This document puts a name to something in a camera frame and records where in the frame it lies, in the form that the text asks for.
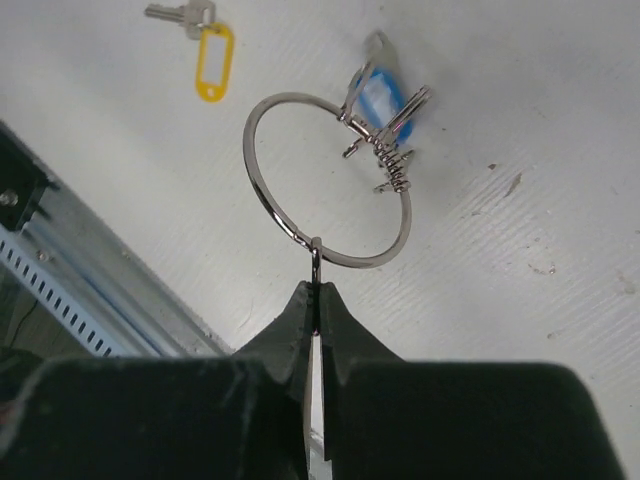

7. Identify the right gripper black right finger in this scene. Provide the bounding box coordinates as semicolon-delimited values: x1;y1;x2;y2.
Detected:
317;283;624;479

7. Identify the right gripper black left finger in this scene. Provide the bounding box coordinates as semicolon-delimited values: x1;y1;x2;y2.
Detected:
1;282;313;479

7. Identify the metal keyring with keys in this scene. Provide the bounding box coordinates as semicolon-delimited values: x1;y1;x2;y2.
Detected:
220;92;433;303

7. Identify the key with blue tag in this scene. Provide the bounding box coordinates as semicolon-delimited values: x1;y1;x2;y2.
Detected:
347;30;408;129

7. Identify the key with yellow tag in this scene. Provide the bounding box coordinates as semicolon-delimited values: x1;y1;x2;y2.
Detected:
144;0;235;103

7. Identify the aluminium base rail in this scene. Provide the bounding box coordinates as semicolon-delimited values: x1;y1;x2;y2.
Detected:
0;119;231;357

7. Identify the white slotted cable duct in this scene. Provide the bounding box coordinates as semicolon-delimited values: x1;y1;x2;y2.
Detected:
1;228;133;358

